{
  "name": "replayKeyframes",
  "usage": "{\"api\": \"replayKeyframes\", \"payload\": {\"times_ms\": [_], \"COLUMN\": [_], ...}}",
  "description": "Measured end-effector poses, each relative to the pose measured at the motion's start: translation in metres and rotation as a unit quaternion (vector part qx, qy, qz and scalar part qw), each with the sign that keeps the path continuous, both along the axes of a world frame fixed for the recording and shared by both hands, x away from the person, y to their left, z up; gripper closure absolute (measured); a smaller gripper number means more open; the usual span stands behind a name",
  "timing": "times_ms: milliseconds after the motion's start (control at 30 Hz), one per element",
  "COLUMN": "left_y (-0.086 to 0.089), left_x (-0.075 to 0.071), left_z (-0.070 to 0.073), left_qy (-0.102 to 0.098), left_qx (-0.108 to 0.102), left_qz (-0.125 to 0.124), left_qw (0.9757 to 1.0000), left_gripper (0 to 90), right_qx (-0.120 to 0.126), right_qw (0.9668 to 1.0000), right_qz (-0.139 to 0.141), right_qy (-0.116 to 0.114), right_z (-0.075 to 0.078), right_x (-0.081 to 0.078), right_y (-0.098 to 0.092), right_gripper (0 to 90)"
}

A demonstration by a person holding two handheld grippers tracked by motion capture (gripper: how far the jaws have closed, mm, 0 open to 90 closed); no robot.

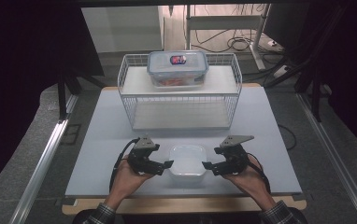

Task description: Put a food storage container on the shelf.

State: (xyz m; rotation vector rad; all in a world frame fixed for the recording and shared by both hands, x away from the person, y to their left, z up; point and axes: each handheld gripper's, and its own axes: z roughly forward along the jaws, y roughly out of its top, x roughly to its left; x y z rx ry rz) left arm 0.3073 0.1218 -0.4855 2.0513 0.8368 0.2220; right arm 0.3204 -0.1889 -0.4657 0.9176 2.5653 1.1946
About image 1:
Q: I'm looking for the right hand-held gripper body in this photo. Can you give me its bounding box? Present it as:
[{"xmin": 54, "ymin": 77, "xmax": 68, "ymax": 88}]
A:
[{"xmin": 219, "ymin": 135, "xmax": 255, "ymax": 175}]

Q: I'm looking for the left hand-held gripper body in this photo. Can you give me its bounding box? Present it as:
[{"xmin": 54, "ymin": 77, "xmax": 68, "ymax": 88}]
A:
[{"xmin": 127, "ymin": 135, "xmax": 156, "ymax": 174}]

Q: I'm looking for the clear square plastic container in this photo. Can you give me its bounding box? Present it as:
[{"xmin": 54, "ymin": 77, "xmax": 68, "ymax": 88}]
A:
[{"xmin": 168, "ymin": 144, "xmax": 207, "ymax": 180}]

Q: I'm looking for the white wire two-tier rack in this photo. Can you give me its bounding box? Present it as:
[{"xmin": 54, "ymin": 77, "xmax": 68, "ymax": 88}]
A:
[{"xmin": 117, "ymin": 52, "xmax": 243, "ymax": 132}]

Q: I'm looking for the clear rectangular container blue lid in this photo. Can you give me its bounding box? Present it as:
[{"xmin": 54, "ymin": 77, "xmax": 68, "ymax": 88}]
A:
[{"xmin": 146, "ymin": 49, "xmax": 210, "ymax": 89}]

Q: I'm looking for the person's right hand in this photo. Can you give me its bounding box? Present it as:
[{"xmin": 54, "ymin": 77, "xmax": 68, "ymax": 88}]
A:
[{"xmin": 222, "ymin": 155, "xmax": 272, "ymax": 203}]

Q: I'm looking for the person's left hand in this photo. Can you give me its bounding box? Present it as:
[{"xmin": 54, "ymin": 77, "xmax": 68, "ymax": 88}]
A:
[{"xmin": 110, "ymin": 159, "xmax": 154, "ymax": 201}]

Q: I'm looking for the dark floor grate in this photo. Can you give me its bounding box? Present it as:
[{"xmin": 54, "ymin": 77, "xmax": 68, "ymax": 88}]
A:
[{"xmin": 60, "ymin": 123, "xmax": 82, "ymax": 146}]

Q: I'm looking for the black metal stand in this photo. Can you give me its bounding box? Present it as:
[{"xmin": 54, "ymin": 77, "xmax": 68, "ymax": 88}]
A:
[
  {"xmin": 56, "ymin": 69, "xmax": 107, "ymax": 121},
  {"xmin": 293, "ymin": 60, "xmax": 334, "ymax": 123}
]

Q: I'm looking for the white power strip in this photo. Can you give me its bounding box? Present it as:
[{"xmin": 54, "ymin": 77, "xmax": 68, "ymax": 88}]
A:
[{"xmin": 273, "ymin": 64, "xmax": 292, "ymax": 79}]

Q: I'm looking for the white panel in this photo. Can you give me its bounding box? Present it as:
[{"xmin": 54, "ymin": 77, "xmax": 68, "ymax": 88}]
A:
[{"xmin": 80, "ymin": 6, "xmax": 164, "ymax": 54}]

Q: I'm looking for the dark curtain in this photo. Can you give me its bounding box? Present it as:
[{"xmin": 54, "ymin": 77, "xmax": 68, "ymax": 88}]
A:
[
  {"xmin": 287, "ymin": 0, "xmax": 357, "ymax": 157},
  {"xmin": 0, "ymin": 0, "xmax": 105, "ymax": 202}
]

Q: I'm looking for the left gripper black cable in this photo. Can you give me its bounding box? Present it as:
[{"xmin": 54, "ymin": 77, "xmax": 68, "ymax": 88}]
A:
[{"xmin": 108, "ymin": 138, "xmax": 140, "ymax": 194}]

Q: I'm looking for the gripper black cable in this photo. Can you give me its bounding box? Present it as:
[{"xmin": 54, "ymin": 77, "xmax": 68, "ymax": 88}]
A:
[
  {"xmin": 246, "ymin": 152, "xmax": 272, "ymax": 194},
  {"xmin": 108, "ymin": 138, "xmax": 140, "ymax": 194}
]

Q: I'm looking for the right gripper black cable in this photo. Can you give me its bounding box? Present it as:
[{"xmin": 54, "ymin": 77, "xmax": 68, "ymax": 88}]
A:
[{"xmin": 246, "ymin": 152, "xmax": 272, "ymax": 194}]

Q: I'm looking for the thin black cable loop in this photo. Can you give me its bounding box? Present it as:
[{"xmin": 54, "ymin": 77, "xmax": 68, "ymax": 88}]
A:
[{"xmin": 278, "ymin": 123, "xmax": 298, "ymax": 151}]

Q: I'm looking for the aluminium rail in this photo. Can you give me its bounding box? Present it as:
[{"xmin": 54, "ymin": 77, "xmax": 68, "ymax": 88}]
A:
[
  {"xmin": 8, "ymin": 93, "xmax": 79, "ymax": 224},
  {"xmin": 294, "ymin": 92, "xmax": 357, "ymax": 224}
]

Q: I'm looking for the bundle of black floor cables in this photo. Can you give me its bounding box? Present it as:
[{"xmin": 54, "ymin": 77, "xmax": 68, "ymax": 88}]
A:
[{"xmin": 191, "ymin": 28, "xmax": 264, "ymax": 54}]

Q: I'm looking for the white metal desk frame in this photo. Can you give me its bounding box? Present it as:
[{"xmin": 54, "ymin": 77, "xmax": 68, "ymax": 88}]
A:
[{"xmin": 184, "ymin": 3, "xmax": 272, "ymax": 71}]

